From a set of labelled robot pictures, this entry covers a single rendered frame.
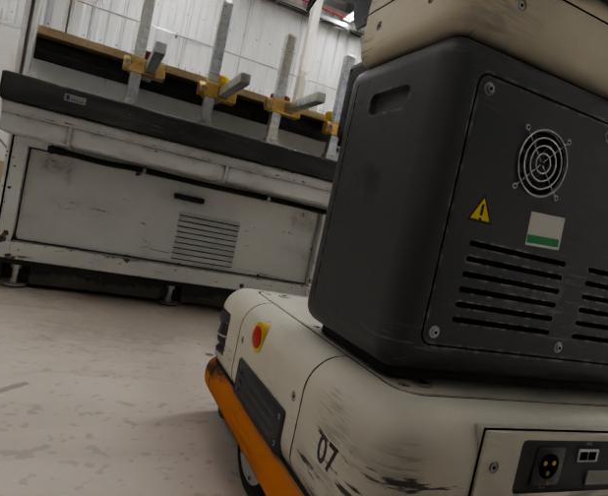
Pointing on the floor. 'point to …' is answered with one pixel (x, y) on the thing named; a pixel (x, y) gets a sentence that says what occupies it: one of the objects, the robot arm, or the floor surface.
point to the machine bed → (148, 206)
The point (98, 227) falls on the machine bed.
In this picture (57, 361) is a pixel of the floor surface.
